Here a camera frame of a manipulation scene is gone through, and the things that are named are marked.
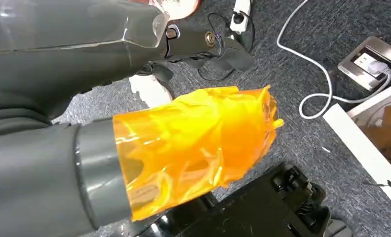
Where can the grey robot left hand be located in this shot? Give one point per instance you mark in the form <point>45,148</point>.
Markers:
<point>35,180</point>

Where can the white furniture panel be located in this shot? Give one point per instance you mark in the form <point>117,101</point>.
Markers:
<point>362,147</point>

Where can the brown cardboard box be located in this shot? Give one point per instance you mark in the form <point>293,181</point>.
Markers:
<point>388,137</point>

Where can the white sneaker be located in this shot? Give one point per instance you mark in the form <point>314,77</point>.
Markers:
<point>149,93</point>

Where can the white power strip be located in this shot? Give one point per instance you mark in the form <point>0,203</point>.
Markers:
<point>240,18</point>

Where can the silver floor socket box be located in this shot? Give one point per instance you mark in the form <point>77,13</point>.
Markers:
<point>349,63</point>

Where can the ribbed grey robot left arm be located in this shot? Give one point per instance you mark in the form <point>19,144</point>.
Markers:
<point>15,122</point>

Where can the white plug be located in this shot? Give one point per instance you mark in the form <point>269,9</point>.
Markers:
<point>377,67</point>

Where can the robot's black foot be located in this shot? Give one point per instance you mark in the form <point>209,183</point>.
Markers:
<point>247,212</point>

